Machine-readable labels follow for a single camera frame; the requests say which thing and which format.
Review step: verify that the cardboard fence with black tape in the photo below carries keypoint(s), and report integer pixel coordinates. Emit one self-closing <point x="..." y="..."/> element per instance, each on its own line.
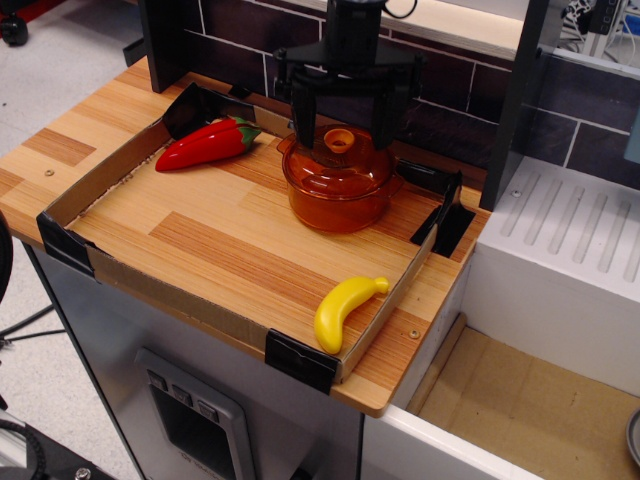
<point x="220" y="248"/>

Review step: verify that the grey plate in sink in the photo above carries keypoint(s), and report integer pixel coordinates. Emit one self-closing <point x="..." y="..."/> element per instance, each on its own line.
<point x="633" y="436"/>

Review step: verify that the orange transparent pot lid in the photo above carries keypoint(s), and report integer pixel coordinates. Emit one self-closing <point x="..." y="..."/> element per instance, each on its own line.
<point x="342" y="163"/>

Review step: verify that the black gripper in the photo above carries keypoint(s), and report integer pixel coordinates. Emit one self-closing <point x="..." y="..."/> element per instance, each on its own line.
<point x="349" y="60"/>

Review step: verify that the white toy sink unit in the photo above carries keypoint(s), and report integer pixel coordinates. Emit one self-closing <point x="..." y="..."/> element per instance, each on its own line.
<point x="532" y="369"/>

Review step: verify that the yellow toy banana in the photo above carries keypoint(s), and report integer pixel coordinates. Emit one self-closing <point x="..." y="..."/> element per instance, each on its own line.
<point x="335" y="307"/>

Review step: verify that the red toy chili pepper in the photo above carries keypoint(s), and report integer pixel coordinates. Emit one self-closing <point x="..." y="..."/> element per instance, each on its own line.
<point x="220" y="140"/>

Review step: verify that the orange transparent plastic pot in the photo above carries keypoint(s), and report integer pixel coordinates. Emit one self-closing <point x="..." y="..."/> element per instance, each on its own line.
<point x="343" y="215"/>

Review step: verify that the dark shelf upright post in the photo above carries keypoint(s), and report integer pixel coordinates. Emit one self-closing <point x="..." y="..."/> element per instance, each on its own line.
<point x="500" y="168"/>

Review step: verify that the silver toy dishwasher front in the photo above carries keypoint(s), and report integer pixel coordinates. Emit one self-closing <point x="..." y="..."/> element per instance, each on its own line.
<point x="189" y="406"/>

